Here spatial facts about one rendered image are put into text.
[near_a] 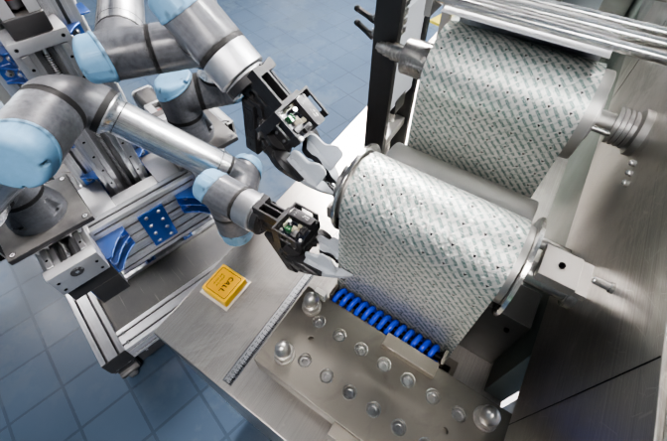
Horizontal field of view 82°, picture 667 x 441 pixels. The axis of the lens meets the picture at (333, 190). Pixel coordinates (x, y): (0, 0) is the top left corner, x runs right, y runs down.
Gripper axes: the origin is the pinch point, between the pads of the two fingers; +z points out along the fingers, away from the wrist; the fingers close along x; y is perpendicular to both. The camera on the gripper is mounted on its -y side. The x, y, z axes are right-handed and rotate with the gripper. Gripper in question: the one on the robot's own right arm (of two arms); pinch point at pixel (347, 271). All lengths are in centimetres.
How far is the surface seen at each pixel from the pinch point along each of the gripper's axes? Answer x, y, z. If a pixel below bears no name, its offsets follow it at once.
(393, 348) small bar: -5.9, -4.1, 12.8
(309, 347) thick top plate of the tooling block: -13.2, -6.0, 0.5
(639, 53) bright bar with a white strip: 30, 36, 24
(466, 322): -0.3, 6.3, 20.5
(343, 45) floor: 225, -109, -140
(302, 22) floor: 238, -109, -192
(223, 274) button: -8.5, -16.6, -27.2
